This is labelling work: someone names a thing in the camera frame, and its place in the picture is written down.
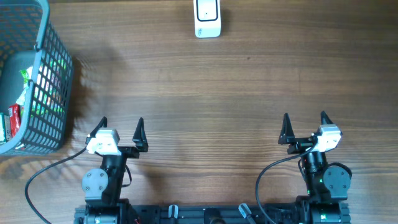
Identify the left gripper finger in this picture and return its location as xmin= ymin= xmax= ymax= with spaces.
xmin=85 ymin=116 xmax=108 ymax=144
xmin=132 ymin=117 xmax=149 ymax=152

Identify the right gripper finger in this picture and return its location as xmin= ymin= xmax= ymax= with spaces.
xmin=278 ymin=113 xmax=295 ymax=145
xmin=320 ymin=111 xmax=333 ymax=125

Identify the green snack bag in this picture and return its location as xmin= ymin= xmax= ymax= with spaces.
xmin=16 ymin=65 xmax=43 ymax=106

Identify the small green box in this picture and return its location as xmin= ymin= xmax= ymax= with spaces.
xmin=0 ymin=113 xmax=12 ymax=145

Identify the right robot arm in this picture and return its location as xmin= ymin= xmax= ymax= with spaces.
xmin=278 ymin=111 xmax=353 ymax=223

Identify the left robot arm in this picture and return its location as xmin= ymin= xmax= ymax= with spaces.
xmin=74 ymin=116 xmax=149 ymax=224

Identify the white barcode scanner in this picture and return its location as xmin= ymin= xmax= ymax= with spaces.
xmin=193 ymin=0 xmax=221 ymax=39

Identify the red snack packet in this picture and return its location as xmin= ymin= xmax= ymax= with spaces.
xmin=8 ymin=104 xmax=21 ymax=137

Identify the grey plastic shopping basket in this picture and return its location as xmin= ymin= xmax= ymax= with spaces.
xmin=1 ymin=0 xmax=74 ymax=156

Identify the right camera cable black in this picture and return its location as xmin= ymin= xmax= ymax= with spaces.
xmin=255 ymin=136 xmax=318 ymax=224

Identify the camera cable black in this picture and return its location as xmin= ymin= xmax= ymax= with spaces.
xmin=24 ymin=146 xmax=88 ymax=224
xmin=255 ymin=136 xmax=318 ymax=224

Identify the left camera cable black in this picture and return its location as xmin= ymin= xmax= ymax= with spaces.
xmin=24 ymin=146 xmax=88 ymax=224

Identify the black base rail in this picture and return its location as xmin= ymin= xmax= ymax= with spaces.
xmin=73 ymin=202 xmax=351 ymax=224

